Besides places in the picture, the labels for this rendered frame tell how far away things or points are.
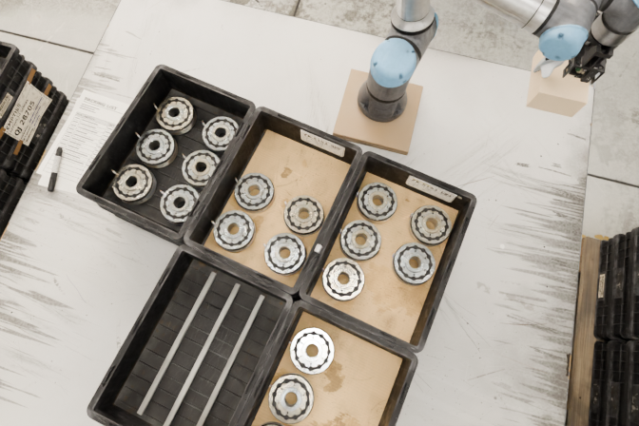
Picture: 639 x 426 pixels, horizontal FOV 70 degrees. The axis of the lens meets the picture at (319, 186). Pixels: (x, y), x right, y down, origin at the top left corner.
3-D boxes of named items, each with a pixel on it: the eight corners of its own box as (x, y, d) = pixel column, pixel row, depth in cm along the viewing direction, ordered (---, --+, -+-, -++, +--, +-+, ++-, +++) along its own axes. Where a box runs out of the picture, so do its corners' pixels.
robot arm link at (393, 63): (358, 89, 132) (364, 63, 119) (379, 55, 136) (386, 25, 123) (396, 108, 131) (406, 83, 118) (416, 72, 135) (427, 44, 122)
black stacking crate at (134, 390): (193, 252, 119) (181, 243, 108) (297, 301, 115) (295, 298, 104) (108, 406, 107) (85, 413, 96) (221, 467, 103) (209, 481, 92)
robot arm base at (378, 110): (361, 75, 145) (365, 56, 136) (409, 83, 145) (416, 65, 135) (354, 117, 140) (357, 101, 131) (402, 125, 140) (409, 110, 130)
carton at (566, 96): (532, 56, 127) (546, 40, 120) (576, 67, 126) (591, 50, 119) (526, 106, 122) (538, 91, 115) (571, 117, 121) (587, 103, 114)
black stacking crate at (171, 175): (171, 86, 134) (159, 64, 124) (262, 125, 130) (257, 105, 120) (95, 204, 123) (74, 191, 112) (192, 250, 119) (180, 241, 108)
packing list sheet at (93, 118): (78, 88, 146) (77, 87, 146) (146, 106, 145) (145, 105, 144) (30, 183, 136) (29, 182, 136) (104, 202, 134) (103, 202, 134)
